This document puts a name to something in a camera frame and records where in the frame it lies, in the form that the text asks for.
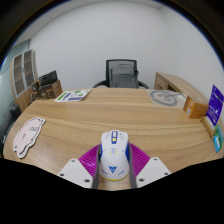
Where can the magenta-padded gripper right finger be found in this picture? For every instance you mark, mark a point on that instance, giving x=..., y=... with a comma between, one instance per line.
x=153, y=171

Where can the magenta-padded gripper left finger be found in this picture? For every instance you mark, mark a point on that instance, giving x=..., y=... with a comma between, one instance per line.
x=75, y=171

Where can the white and blue computer mouse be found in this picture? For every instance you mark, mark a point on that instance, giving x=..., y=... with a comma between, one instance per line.
x=114, y=156

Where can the small yellow box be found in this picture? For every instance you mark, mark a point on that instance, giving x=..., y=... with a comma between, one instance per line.
x=208, y=126

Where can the orange-brown cardboard box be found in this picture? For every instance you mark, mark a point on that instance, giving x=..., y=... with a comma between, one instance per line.
x=195, y=108

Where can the white printed paper sheet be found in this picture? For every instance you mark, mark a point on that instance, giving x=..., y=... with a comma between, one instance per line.
x=72, y=95

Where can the black sofa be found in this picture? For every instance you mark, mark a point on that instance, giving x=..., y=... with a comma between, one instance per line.
x=6, y=123

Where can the large dark brown cardboard box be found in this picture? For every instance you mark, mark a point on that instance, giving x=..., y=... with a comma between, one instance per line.
x=50, y=88

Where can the small brown cardboard box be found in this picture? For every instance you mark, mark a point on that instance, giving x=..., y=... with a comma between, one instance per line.
x=35, y=90

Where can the wooden side cabinet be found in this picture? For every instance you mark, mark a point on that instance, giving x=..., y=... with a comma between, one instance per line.
x=173, y=83

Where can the purple upright package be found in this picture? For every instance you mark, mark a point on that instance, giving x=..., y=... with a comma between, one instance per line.
x=215, y=105

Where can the grey mesh office chair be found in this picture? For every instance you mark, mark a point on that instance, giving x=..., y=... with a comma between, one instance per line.
x=121, y=75

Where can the wooden shelf unit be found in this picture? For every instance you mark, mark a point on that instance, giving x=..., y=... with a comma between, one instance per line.
x=21, y=78

